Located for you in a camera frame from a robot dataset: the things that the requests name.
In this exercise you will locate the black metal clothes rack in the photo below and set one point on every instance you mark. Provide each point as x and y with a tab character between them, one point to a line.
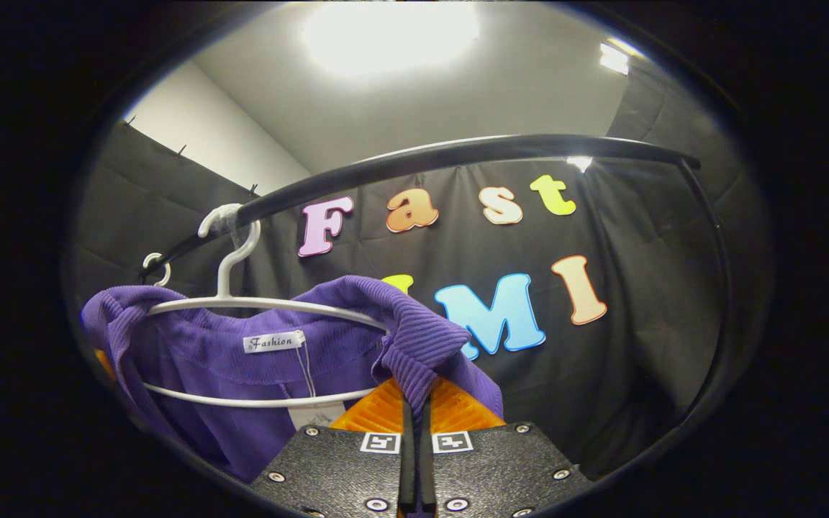
458	151

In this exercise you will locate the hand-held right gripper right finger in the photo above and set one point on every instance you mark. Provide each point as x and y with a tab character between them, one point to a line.
427	475

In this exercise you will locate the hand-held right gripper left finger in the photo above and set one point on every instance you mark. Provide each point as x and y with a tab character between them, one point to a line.
407	467

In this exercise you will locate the large ceiling light panel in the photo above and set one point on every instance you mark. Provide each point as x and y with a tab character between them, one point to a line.
389	36

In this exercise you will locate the small ceiling light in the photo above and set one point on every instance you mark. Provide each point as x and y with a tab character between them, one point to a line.
580	162

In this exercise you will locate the twin square ceiling light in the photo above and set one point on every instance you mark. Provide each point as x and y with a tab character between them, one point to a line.
614	57

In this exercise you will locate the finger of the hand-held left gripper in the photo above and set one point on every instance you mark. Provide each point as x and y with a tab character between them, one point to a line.
105	363

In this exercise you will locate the white clothes hanger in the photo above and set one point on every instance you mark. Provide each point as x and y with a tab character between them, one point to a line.
224	284
168	270

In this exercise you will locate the black backdrop cloth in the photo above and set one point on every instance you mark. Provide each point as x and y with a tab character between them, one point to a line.
637	360

